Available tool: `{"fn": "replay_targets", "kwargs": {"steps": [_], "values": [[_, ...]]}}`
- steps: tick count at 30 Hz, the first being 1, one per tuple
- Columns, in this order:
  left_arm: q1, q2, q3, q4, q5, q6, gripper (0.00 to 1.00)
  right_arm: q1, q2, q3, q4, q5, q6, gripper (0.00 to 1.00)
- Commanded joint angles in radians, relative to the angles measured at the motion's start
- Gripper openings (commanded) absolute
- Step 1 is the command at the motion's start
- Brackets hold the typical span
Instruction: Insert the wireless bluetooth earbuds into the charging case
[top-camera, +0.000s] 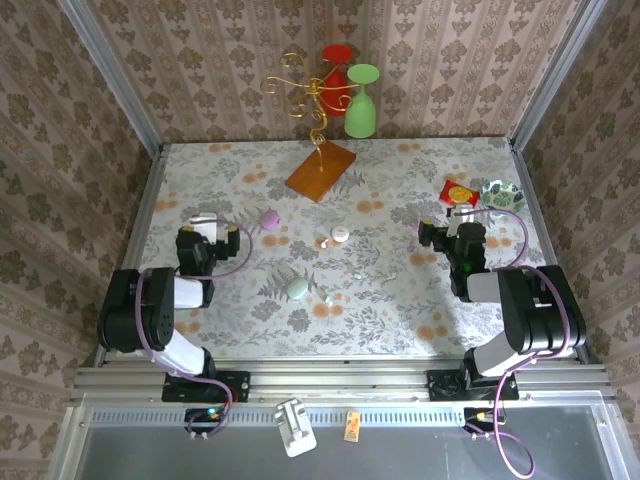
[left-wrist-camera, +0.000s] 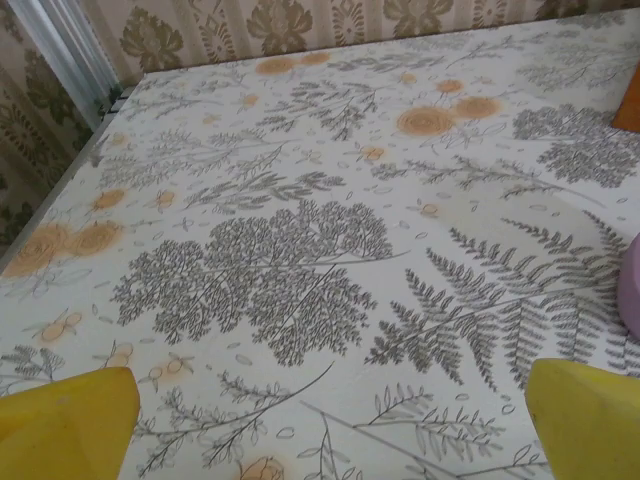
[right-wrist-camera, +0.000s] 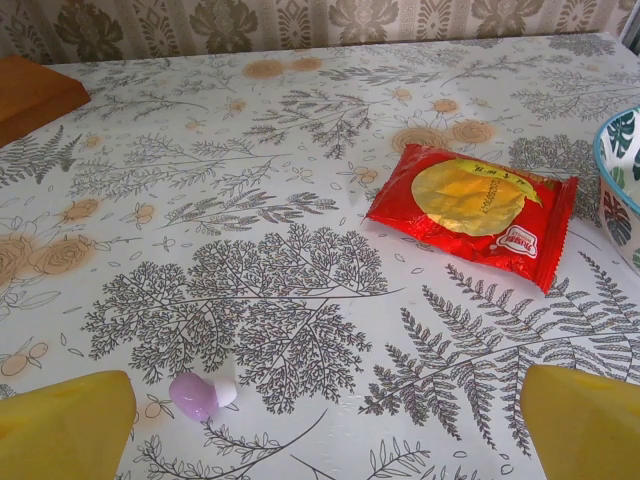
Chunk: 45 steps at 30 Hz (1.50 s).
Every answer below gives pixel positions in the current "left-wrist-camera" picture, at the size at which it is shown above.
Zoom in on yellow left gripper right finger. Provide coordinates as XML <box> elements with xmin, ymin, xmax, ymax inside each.
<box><xmin>524</xmin><ymin>357</ymin><xmax>640</xmax><ymax>480</ymax></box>

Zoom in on aluminium frame post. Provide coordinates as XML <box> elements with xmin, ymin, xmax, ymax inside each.
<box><xmin>17</xmin><ymin>0</ymin><xmax>124</xmax><ymax>134</ymax></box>

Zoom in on gold wire stand orange base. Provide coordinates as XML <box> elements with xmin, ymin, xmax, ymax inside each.
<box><xmin>612</xmin><ymin>64</ymin><xmax>640</xmax><ymax>132</ymax></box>

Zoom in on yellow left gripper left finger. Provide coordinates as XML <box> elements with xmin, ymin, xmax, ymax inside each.
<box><xmin>0</xmin><ymin>366</ymin><xmax>141</xmax><ymax>480</ymax></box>

